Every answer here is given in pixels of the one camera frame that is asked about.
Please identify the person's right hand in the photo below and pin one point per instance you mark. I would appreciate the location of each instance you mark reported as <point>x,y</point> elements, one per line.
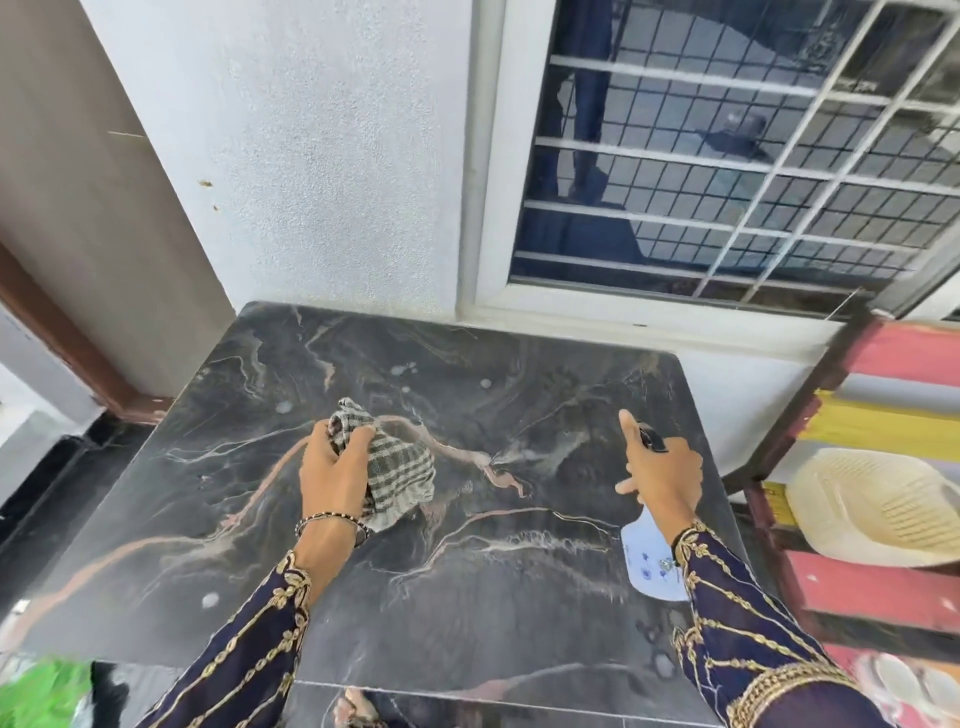
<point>671,487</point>

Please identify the person's left hand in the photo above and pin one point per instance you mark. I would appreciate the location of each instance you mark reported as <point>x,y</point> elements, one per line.
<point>330,480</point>

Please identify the grey checkered cleaning cloth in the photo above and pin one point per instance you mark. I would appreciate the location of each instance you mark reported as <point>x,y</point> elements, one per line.
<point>397,472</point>

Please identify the white spray bottle black trigger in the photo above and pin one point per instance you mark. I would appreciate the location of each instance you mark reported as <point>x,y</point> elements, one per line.
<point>649,555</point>

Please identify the white gold-patterned cup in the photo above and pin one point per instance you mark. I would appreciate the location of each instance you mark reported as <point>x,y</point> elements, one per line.
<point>896,679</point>
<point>941,694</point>

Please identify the person's left forearm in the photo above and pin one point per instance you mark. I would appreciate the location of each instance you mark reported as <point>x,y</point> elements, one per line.
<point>255,645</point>

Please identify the person's right forearm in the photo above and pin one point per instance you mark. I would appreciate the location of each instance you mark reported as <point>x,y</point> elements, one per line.
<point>742,622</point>

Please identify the dark marble table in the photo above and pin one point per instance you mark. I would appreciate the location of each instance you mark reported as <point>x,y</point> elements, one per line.
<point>487,600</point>

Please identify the person's bare foot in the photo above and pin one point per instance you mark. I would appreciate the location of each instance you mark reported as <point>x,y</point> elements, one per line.
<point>352,709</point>

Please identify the cream perforated plastic basket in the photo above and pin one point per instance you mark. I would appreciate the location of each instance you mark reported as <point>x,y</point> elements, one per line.
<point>877,510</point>

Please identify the pink and yellow wooden bench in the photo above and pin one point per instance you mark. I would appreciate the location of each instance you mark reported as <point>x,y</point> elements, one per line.
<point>885,592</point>

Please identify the navy gold embroidered dress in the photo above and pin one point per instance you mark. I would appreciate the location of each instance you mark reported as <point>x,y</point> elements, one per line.
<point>825,709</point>

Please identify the green plastic bag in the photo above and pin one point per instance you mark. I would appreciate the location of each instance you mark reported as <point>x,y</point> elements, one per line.
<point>45,697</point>

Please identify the grey wood-grain door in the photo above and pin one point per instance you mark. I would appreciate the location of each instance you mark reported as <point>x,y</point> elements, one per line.
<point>97,187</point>

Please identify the brown door frame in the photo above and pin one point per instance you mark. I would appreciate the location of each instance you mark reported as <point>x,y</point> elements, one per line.
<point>67,352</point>

